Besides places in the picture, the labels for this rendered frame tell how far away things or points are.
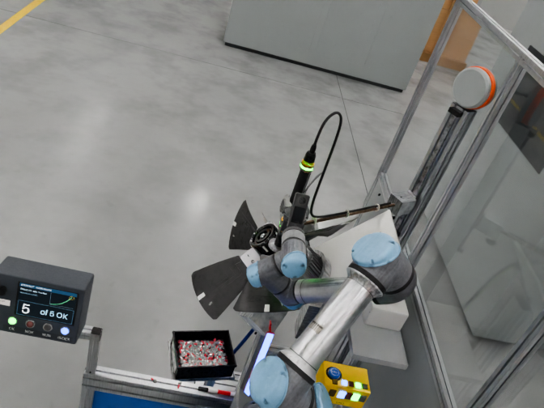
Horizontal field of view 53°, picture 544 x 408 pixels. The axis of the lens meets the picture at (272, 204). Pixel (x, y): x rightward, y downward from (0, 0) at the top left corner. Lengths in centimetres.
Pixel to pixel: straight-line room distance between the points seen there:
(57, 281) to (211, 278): 67
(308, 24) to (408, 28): 131
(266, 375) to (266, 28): 633
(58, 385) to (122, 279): 81
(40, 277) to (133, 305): 169
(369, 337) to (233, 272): 67
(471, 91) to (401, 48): 553
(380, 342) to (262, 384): 110
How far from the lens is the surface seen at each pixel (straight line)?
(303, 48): 749
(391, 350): 239
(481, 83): 216
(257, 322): 205
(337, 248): 221
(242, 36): 744
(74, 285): 168
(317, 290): 165
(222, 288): 211
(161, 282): 352
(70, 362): 308
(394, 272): 143
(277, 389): 134
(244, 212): 230
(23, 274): 171
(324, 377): 187
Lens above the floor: 245
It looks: 33 degrees down
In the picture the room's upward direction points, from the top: 19 degrees clockwise
